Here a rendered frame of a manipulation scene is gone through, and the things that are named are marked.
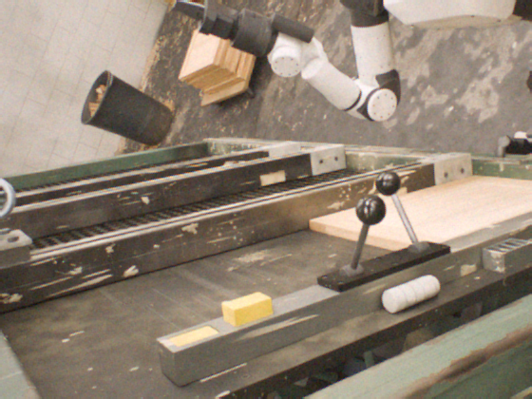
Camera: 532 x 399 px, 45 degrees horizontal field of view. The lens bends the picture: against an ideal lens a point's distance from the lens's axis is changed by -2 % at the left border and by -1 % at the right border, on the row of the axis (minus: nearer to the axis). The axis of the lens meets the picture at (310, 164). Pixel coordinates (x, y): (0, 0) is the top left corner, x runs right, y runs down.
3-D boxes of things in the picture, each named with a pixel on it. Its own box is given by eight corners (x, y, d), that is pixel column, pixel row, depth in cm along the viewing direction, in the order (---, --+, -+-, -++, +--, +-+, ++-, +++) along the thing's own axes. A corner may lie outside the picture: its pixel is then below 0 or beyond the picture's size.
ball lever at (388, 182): (439, 249, 89) (399, 163, 93) (420, 256, 87) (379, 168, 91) (424, 257, 92) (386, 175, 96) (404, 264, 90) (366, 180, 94)
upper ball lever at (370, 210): (370, 284, 84) (396, 202, 77) (347, 293, 82) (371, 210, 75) (352, 265, 86) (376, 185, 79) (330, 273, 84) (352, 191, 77)
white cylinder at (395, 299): (397, 315, 80) (442, 297, 85) (395, 294, 80) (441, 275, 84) (382, 310, 83) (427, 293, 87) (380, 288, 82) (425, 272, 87)
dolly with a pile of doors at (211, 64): (275, 35, 471) (231, 8, 449) (257, 99, 454) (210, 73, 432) (231, 56, 518) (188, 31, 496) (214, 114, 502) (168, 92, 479)
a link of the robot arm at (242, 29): (210, -14, 140) (260, 7, 143) (195, 26, 143) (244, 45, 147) (210, 2, 129) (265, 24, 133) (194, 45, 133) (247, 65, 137)
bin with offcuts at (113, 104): (181, 96, 568) (115, 63, 533) (164, 149, 552) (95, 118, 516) (156, 106, 608) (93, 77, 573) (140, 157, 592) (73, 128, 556)
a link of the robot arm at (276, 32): (248, 34, 146) (294, 51, 149) (243, 66, 139) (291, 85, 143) (268, -3, 138) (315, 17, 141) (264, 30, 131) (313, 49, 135)
